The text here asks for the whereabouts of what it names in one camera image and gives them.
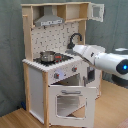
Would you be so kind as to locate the black toy faucet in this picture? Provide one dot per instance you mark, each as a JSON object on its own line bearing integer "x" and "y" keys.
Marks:
{"x": 73, "y": 40}

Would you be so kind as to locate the silver toy pot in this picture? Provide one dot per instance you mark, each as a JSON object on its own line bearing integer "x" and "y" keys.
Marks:
{"x": 47, "y": 56}

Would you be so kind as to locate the white oven door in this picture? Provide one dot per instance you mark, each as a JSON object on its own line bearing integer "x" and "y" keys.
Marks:
{"x": 64, "y": 100}

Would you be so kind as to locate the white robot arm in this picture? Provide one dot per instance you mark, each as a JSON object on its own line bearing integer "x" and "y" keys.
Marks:
{"x": 114, "y": 64}

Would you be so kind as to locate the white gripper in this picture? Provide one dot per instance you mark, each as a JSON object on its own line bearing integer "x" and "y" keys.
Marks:
{"x": 88, "y": 52}

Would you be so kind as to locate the wooden toy kitchen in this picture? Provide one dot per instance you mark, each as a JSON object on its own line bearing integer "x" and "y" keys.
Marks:
{"x": 39, "y": 78}

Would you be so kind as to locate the grey backdrop curtain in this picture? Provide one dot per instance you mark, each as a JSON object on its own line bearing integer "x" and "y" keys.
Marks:
{"x": 111, "y": 34}

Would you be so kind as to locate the left red stove knob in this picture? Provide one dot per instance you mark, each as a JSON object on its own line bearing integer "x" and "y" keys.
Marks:
{"x": 56, "y": 75}

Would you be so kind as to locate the black toy stovetop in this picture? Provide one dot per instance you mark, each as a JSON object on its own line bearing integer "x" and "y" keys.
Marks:
{"x": 58, "y": 58}

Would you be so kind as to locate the grey range hood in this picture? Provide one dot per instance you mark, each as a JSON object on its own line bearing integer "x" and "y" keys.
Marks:
{"x": 48, "y": 18}

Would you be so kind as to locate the white microwave door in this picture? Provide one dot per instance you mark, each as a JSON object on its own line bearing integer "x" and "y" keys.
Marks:
{"x": 96, "y": 12}

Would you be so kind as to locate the white cabinet door with dispenser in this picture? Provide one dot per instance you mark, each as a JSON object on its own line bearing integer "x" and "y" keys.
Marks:
{"x": 91, "y": 77}

